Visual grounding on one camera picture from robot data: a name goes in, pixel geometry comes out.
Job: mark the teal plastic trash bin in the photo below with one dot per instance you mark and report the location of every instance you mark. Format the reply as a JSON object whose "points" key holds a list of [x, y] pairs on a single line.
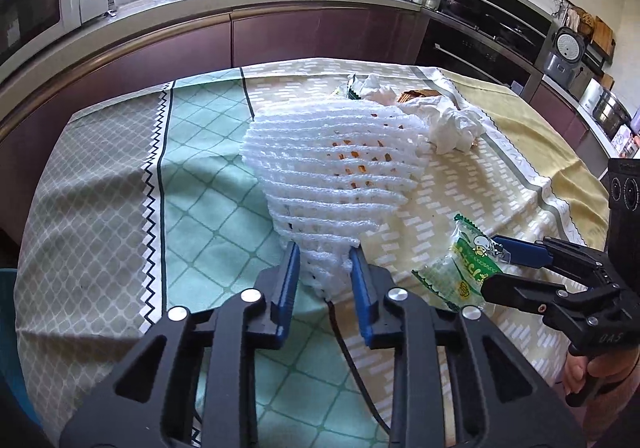
{"points": [[11, 369]]}

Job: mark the white rice cooker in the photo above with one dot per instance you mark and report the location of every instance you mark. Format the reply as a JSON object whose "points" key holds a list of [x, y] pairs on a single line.
{"points": [[564, 58]]}

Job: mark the gold snack wrapper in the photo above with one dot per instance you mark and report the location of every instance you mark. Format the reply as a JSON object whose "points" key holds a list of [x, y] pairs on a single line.
{"points": [[408, 96]]}

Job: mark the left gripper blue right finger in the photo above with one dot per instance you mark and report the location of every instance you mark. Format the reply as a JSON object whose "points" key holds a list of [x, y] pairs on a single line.
{"points": [[370, 284]]}

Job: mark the built-in black oven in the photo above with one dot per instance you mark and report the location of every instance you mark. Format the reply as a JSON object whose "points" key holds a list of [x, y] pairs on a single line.
{"points": [[498, 41]]}

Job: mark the white tissue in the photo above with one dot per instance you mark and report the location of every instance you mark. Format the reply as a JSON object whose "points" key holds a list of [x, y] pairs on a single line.
{"points": [[448, 124]]}

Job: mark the patterned tablecloth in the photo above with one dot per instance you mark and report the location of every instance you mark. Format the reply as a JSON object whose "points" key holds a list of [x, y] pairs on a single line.
{"points": [[183, 193]]}

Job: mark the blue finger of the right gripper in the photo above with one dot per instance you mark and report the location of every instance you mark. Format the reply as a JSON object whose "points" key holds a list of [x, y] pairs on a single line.
{"points": [[550, 301], [523, 253]]}

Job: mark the green snack wrapper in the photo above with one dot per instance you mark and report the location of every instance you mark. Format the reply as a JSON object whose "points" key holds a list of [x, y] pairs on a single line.
{"points": [[457, 277]]}

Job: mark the person right hand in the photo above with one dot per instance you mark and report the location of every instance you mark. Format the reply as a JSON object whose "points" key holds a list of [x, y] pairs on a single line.
{"points": [[612, 367]]}

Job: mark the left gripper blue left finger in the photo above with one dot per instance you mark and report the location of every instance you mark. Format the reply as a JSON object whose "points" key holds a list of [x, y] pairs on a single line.
{"points": [[278, 285]]}

